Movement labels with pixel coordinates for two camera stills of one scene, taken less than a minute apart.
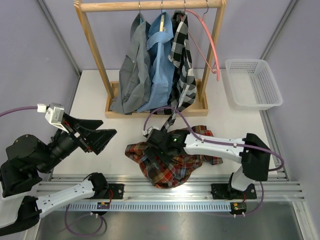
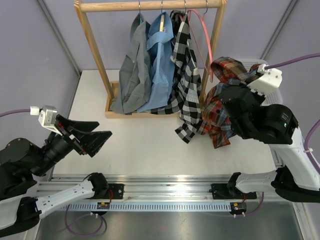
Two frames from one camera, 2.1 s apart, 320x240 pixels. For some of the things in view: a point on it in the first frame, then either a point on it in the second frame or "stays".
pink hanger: [217, 65] → [212, 68]
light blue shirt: [162, 65] stays
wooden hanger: [161, 29] stays
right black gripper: [152, 152] → [260, 97]
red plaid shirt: [174, 172] → [215, 119]
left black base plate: [117, 189] stays
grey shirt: [135, 86] stays
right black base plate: [226, 191] stays
